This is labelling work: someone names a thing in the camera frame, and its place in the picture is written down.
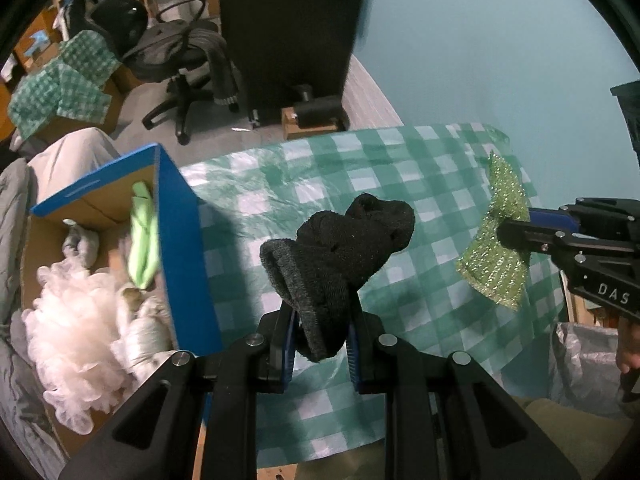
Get grey pants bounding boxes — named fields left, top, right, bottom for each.
left=192, top=27, right=242, bottom=113

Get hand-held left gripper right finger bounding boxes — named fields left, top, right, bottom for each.
left=347, top=312, right=583, bottom=480

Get person's olive pants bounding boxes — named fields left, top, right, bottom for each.
left=510, top=395, right=636, bottom=480

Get white mesh bath loofah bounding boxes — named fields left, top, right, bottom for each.
left=21, top=260, right=146, bottom=436

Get beige bed sheet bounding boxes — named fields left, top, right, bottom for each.
left=10, top=127, right=121, bottom=186

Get green checkered tablecloth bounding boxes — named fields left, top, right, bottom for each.
left=177, top=122, right=566, bottom=471

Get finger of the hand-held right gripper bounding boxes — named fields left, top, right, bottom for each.
left=529, top=198, right=640, bottom=244
left=498, top=219, right=587, bottom=261

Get black handheld device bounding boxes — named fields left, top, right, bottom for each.
left=292, top=85, right=347, bottom=128

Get large cardboard box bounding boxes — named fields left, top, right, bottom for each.
left=35, top=65, right=141, bottom=136

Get person's right hand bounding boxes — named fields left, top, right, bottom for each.
left=615, top=319, right=640, bottom=374

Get small cardboard box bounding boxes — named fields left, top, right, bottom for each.
left=281, top=105, right=351, bottom=141

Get green sparkly scrubbing cloth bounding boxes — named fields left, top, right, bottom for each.
left=456, top=150, right=532, bottom=310

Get black sock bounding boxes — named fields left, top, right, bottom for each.
left=260, top=192, right=417, bottom=363

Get orange wooden furniture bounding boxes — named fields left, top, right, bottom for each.
left=0, top=5, right=68, bottom=91

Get dark green crate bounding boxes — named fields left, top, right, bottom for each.
left=610, top=80, right=640, bottom=171

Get green checkered cloth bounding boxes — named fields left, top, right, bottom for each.
left=9, top=30, right=123, bottom=141

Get grey white cloth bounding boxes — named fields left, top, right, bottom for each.
left=61, top=219, right=103, bottom=273

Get lime green cloth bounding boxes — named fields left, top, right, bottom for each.
left=127, top=181, right=162, bottom=291

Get grey duvet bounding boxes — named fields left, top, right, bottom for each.
left=0, top=157, right=66, bottom=461

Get tall black cabinet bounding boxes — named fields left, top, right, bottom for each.
left=217, top=0, right=373, bottom=128

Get black office chair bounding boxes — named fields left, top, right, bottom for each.
left=90, top=0, right=241, bottom=146

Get blue cardboard box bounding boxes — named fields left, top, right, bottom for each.
left=20, top=144, right=225, bottom=461

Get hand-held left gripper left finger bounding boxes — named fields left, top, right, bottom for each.
left=57, top=310, right=301, bottom=480

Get silver plastic bag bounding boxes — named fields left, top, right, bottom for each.
left=550, top=321, right=626, bottom=418

